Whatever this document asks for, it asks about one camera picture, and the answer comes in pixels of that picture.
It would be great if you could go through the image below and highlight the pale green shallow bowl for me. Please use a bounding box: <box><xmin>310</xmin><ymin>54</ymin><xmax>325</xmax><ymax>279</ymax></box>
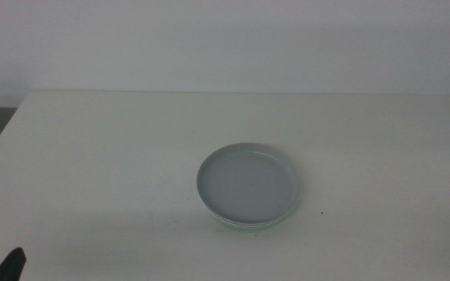
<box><xmin>211</xmin><ymin>216</ymin><xmax>288</xmax><ymax>231</ymax></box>

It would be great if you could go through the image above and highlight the white shallow bowl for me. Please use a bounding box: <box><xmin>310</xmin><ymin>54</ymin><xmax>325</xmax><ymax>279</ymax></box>
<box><xmin>201</xmin><ymin>201</ymin><xmax>301</xmax><ymax>229</ymax></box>

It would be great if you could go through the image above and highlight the grey shallow bowl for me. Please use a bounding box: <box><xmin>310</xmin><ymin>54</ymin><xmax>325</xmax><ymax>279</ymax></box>
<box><xmin>196</xmin><ymin>142</ymin><xmax>302</xmax><ymax>226</ymax></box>

